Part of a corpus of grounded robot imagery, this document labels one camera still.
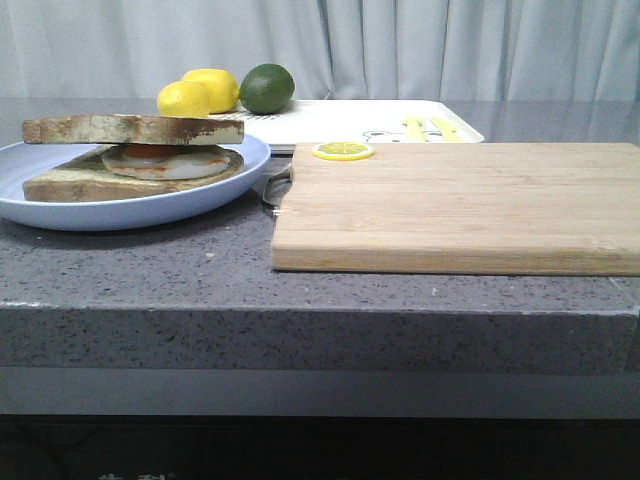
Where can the bread slice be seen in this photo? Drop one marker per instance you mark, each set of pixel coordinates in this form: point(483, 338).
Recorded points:
point(86, 179)
point(132, 129)

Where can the light blue round plate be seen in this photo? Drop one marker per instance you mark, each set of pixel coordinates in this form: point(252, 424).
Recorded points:
point(21, 162)

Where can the white rectangular tray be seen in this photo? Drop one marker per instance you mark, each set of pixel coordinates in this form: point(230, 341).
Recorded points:
point(372, 121)

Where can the lemon slice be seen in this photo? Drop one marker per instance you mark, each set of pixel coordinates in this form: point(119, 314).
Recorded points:
point(342, 151)

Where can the green lime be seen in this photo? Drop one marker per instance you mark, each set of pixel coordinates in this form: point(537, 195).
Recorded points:
point(266, 89)

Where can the yellow plastic knife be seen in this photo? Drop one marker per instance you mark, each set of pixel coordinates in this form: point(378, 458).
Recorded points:
point(448, 130)

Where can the rear yellow lemon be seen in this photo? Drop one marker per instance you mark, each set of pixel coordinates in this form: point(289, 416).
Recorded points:
point(221, 85)

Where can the yellow lemon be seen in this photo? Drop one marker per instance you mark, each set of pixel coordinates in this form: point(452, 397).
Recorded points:
point(221, 85)
point(183, 99)

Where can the fried egg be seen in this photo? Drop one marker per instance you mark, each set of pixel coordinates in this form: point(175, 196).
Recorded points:
point(165, 162)

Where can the front yellow lemon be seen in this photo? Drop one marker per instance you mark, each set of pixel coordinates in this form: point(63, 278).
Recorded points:
point(183, 99)

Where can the grey curtain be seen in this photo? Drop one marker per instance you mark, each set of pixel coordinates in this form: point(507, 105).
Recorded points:
point(435, 50)

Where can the wooden cutting board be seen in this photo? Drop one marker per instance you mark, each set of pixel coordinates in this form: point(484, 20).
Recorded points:
point(464, 208)

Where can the metal cutting board handle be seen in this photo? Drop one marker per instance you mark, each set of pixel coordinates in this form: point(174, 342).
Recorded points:
point(273, 189)

